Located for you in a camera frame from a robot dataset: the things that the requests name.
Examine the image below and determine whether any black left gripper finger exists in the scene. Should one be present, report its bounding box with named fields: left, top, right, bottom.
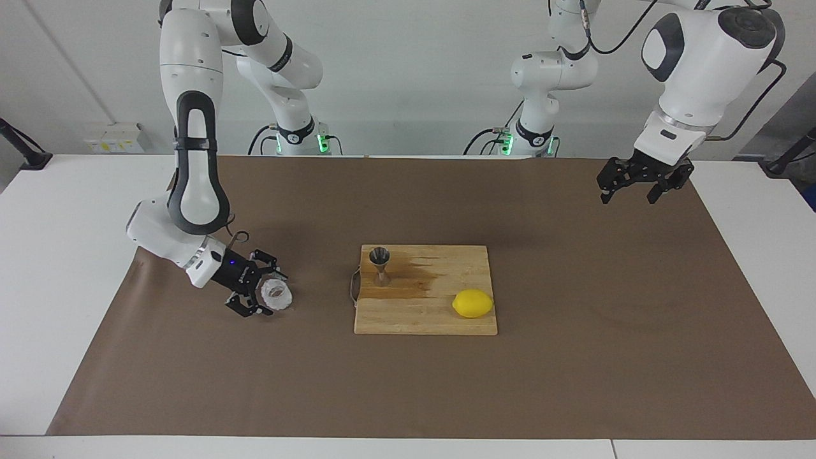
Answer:
left=646, top=166, right=696, bottom=205
left=597, top=168, right=629, bottom=205

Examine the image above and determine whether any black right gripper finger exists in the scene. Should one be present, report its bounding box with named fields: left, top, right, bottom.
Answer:
left=225, top=294, right=272, bottom=319
left=249, top=248, right=288, bottom=277

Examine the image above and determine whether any small clear textured glass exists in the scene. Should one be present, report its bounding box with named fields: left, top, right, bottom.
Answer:
left=255, top=278, right=295, bottom=314

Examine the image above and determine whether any steel double jigger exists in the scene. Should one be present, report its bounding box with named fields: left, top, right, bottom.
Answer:
left=369, top=247, right=392, bottom=288

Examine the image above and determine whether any brown paper table mat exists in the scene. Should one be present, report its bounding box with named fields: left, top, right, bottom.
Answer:
left=46, top=155, right=816, bottom=441

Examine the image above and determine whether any black clamp stand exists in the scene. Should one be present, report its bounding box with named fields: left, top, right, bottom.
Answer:
left=764, top=126, right=816, bottom=179
left=0, top=118, right=54, bottom=171

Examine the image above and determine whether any wooden cutting board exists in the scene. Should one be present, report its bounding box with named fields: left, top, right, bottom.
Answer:
left=349, top=244, right=499, bottom=337

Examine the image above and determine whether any yellow lemon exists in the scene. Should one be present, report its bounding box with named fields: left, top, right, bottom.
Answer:
left=451, top=288, right=495, bottom=319

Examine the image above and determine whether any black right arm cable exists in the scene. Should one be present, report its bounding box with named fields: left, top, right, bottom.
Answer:
left=219, top=213, right=251, bottom=247

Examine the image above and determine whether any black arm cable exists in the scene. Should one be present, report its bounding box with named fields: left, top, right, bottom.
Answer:
left=577, top=0, right=789, bottom=143
left=219, top=213, right=251, bottom=247

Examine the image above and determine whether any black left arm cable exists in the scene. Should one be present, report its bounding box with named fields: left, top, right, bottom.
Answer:
left=577, top=0, right=789, bottom=143

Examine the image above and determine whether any black base cable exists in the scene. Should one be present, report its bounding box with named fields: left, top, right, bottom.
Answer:
left=463, top=98, right=527, bottom=156
left=247, top=124, right=282, bottom=156

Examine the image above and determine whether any pale yellow wall box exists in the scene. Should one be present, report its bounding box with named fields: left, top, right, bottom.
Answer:
left=84, top=122, right=147, bottom=155

